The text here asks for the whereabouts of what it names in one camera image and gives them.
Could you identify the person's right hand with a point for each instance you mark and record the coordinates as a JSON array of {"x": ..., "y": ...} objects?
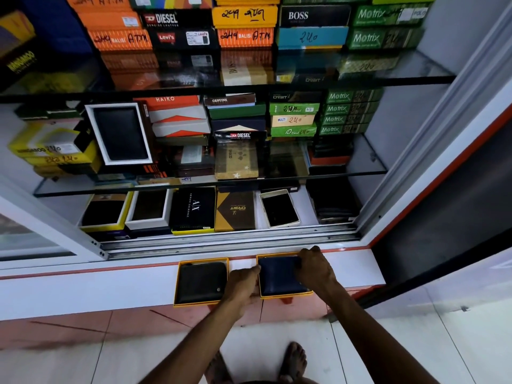
[{"x": 318, "y": 271}]

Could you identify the person's left hand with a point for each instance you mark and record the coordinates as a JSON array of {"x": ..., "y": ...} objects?
[{"x": 239, "y": 287}]

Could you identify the person's left thumb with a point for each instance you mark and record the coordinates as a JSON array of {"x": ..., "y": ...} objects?
[{"x": 252, "y": 271}]

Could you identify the person's right fingers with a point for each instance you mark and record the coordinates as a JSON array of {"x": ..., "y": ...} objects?
[{"x": 307, "y": 256}]

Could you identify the yellow box with navy wallet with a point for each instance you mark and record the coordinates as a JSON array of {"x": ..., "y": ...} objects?
[{"x": 280, "y": 293}]

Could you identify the person's right forearm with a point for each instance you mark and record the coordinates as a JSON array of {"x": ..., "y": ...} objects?
[{"x": 372, "y": 339}]

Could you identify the person's left forearm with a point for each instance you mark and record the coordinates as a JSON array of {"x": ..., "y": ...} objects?
[{"x": 192, "y": 347}]

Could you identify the navy blue wallet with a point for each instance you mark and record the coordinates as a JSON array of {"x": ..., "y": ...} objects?
[{"x": 278, "y": 275}]

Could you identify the black zip wallet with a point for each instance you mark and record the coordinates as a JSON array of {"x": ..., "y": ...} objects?
[{"x": 201, "y": 282}]

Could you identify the small open white wallet box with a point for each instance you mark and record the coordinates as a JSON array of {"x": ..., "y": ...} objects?
[{"x": 279, "y": 209}]

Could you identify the brown and gold box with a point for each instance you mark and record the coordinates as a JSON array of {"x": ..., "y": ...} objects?
[{"x": 235, "y": 211}]

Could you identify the stack of black wallets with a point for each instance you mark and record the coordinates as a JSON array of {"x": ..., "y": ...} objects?
[{"x": 332, "y": 199}]

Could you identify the yellow box with black wallet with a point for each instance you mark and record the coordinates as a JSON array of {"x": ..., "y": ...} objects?
[{"x": 178, "y": 301}]

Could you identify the black box with white letters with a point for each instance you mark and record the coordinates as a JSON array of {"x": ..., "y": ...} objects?
[{"x": 193, "y": 209}]

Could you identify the person's right foot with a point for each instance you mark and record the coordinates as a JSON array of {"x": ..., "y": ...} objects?
[{"x": 294, "y": 361}]

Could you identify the person's foot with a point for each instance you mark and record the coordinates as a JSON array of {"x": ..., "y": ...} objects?
[
  {"x": 294, "y": 361},
  {"x": 218, "y": 371}
]

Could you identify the pile of dark wallets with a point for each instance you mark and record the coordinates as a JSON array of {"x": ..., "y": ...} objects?
[{"x": 330, "y": 155}]

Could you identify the person's left foot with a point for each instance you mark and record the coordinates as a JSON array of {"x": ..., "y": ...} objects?
[{"x": 218, "y": 371}]

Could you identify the tan printed box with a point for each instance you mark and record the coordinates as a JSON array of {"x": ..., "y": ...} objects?
[{"x": 236, "y": 159}]

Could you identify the glass shelf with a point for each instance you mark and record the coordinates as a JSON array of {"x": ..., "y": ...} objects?
[
  {"x": 366, "y": 159},
  {"x": 412, "y": 71}
]

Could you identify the open white box with wallet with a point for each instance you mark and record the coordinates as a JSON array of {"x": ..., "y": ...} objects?
[
  {"x": 148, "y": 207},
  {"x": 119, "y": 133}
]

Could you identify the green box with white label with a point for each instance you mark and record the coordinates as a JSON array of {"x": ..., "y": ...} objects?
[
  {"x": 293, "y": 131},
  {"x": 294, "y": 109}
]

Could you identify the green box with white print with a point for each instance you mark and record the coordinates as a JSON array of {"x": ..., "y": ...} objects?
[
  {"x": 343, "y": 129},
  {"x": 348, "y": 108},
  {"x": 346, "y": 119},
  {"x": 388, "y": 15},
  {"x": 380, "y": 38},
  {"x": 352, "y": 96}
]

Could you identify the black box with red label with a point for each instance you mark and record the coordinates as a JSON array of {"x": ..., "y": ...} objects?
[
  {"x": 240, "y": 135},
  {"x": 176, "y": 19}
]

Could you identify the cream box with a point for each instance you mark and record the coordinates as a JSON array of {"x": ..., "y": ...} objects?
[{"x": 293, "y": 120}]

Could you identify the navy blue box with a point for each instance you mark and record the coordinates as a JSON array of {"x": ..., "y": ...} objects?
[{"x": 238, "y": 124}]

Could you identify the open yellow box with wallet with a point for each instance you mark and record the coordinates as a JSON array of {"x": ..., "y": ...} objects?
[{"x": 104, "y": 211}]

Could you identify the plain green box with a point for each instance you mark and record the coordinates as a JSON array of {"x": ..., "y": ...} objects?
[{"x": 236, "y": 111}]

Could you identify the black box with grey print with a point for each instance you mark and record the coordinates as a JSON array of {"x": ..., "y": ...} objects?
[{"x": 294, "y": 97}]

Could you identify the white box with orange triangle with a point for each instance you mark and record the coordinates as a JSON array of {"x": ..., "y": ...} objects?
[
  {"x": 180, "y": 127},
  {"x": 178, "y": 113}
]

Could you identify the dark brown box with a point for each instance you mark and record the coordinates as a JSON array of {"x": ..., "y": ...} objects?
[{"x": 230, "y": 100}]

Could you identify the orange and white box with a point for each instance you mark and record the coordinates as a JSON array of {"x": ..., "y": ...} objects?
[{"x": 168, "y": 101}]

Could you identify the light blue box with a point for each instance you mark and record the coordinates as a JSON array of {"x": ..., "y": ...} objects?
[{"x": 312, "y": 37}]

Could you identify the orange striped box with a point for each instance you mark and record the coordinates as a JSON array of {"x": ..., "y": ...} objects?
[
  {"x": 120, "y": 39},
  {"x": 245, "y": 37}
]

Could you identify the glass sliding door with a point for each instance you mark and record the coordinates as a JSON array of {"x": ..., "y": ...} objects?
[{"x": 28, "y": 231}]

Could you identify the black box with white print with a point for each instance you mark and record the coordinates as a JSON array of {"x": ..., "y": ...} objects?
[{"x": 316, "y": 15}]

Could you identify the black box with red tag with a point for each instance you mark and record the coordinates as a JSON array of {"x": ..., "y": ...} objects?
[{"x": 182, "y": 38}]

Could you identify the dark green flat box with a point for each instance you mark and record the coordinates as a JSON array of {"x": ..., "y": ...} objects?
[{"x": 48, "y": 112}]

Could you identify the multicoloured box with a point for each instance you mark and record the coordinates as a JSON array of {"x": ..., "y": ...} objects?
[{"x": 168, "y": 1}]

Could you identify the metal sliding door rail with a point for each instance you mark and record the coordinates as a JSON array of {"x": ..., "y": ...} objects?
[{"x": 232, "y": 241}]

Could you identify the white cabinet frame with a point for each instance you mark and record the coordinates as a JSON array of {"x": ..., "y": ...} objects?
[{"x": 436, "y": 127}]

